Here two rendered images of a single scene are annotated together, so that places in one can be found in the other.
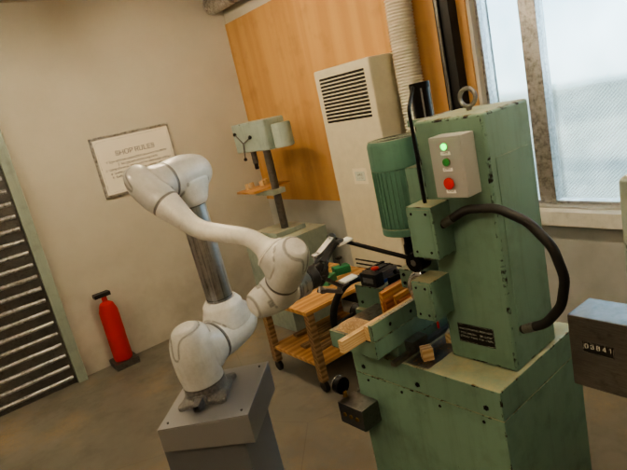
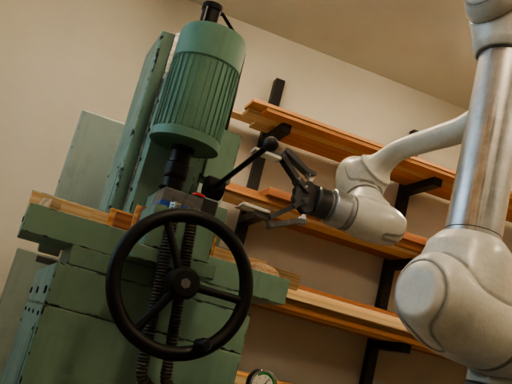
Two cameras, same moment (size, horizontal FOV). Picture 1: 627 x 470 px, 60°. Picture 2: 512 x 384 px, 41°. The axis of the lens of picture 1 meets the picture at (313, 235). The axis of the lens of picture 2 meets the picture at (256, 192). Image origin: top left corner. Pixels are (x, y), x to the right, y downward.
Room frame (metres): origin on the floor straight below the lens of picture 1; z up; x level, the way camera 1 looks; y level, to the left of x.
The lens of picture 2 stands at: (3.21, 0.40, 0.70)
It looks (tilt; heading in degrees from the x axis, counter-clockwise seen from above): 13 degrees up; 199
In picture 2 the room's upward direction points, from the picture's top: 14 degrees clockwise
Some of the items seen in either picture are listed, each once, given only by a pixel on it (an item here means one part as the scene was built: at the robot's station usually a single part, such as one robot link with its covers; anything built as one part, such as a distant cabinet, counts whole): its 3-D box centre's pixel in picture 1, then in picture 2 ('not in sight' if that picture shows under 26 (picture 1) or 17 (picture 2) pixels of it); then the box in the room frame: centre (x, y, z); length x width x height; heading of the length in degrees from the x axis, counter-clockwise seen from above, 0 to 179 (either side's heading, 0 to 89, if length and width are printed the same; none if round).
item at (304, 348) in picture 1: (325, 314); not in sight; (3.23, 0.04, 0.32); 0.66 x 0.57 x 0.64; 125
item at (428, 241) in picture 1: (430, 228); (218, 158); (1.46, -0.32, 1.22); 0.09 x 0.08 x 0.15; 37
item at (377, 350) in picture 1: (401, 305); (158, 257); (1.81, -0.25, 0.87); 0.61 x 0.30 x 0.06; 127
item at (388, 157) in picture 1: (401, 185); (199, 91); (1.72, -0.31, 1.32); 0.18 x 0.18 x 0.31
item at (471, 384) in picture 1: (459, 348); (127, 306); (1.63, -0.39, 0.76); 0.57 x 0.45 x 0.09; 37
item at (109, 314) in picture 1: (114, 328); not in sight; (3.94, 1.65, 0.30); 0.19 x 0.18 x 0.60; 34
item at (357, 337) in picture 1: (401, 310); (198, 253); (1.66, -0.23, 0.92); 0.55 x 0.02 x 0.04; 127
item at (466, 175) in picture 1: (454, 164); not in sight; (1.38, -0.40, 1.40); 0.10 x 0.06 x 0.16; 37
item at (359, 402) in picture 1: (358, 410); not in sight; (1.68, -0.02, 0.58); 0.12 x 0.08 x 0.08; 37
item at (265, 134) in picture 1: (284, 221); not in sight; (4.09, 0.20, 0.79); 0.62 x 0.48 x 1.58; 36
